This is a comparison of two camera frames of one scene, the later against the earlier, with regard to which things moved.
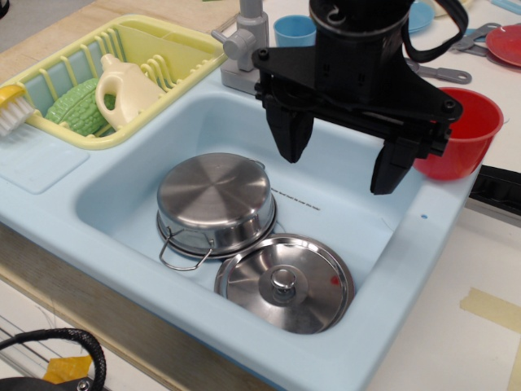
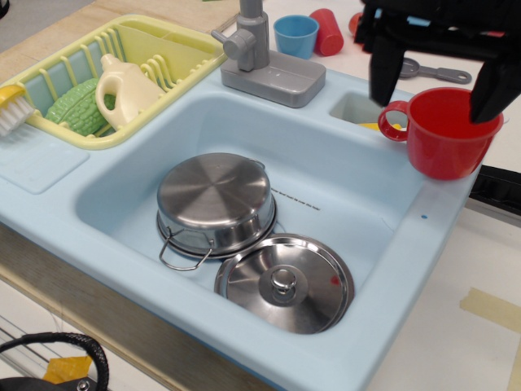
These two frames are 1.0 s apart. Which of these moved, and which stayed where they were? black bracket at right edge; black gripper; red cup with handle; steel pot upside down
Moved: black gripper
Stayed: black bracket at right edge; red cup with handle; steel pot upside down
